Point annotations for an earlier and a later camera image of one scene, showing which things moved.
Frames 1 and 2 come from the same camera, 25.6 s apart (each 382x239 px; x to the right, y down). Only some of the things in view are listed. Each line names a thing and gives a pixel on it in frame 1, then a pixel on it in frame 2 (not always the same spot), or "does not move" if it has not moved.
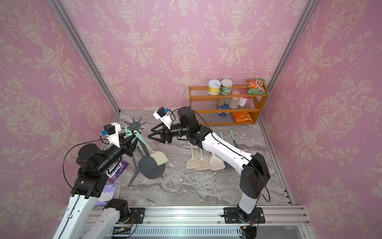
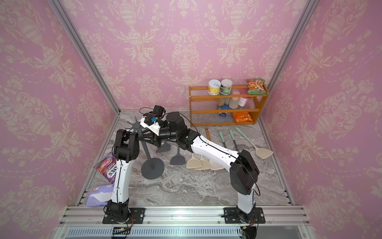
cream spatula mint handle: x=159 y=157 → x=263 y=153
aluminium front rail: x=285 y=215 does not move
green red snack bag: x=256 y=86 does not move
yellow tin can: x=214 y=86 does not move
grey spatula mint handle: x=232 y=134 does not move
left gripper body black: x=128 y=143 → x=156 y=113
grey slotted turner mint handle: x=138 y=169 → x=178 y=159
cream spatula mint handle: x=205 y=163 does not move
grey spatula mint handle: x=221 y=134 does not move
